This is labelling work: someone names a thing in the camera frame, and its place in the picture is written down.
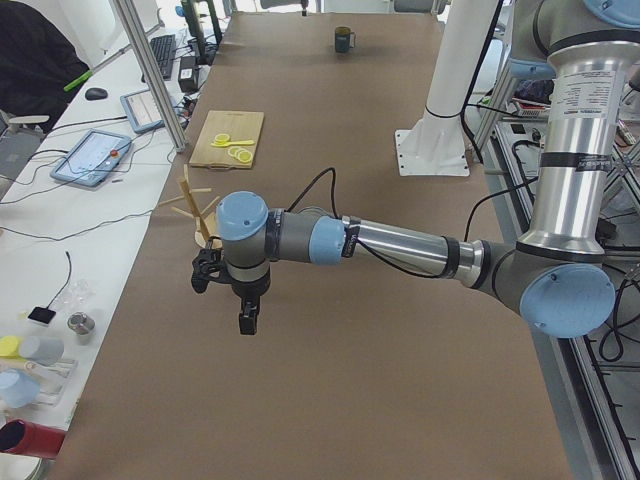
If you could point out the black computer mouse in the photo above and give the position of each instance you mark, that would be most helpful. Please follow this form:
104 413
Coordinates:
95 93

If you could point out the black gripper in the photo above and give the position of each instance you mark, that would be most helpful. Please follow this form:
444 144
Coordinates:
248 291

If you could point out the person in black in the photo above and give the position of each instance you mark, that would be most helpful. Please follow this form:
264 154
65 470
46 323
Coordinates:
37 62

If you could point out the small metal cup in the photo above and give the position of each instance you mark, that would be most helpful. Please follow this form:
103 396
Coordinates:
83 326

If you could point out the black keyboard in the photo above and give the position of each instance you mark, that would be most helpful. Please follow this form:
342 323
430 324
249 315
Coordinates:
163 48

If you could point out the aluminium frame post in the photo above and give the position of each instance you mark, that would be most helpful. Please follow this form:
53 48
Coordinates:
134 29

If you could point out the black power adapter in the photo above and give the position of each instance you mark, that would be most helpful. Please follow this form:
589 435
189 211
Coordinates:
188 76

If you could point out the bamboo cutting board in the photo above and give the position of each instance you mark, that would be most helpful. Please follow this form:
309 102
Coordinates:
240 125

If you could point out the yellow plastic knife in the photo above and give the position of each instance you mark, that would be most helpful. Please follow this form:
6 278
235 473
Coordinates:
241 143

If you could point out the blue teach pendant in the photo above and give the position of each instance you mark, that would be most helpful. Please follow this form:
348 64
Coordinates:
97 154
141 111

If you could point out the wooden cup rack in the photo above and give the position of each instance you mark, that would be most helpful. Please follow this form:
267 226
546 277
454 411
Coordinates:
186 204

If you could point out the grey plastic cup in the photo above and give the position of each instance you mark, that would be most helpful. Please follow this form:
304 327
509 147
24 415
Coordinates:
43 350

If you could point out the dark teal mug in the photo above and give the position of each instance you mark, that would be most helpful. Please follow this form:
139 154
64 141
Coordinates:
344 39

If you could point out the yellow plastic cup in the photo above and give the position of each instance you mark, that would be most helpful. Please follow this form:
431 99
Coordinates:
10 346

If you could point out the light blue cup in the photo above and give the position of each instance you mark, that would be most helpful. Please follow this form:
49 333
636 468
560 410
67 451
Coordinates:
18 389

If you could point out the black square pad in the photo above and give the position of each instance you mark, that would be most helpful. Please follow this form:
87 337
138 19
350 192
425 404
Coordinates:
42 315

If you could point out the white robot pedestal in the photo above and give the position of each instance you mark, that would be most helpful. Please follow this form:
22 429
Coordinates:
435 145

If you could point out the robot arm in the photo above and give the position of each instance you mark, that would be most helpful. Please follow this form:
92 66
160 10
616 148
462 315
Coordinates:
552 276

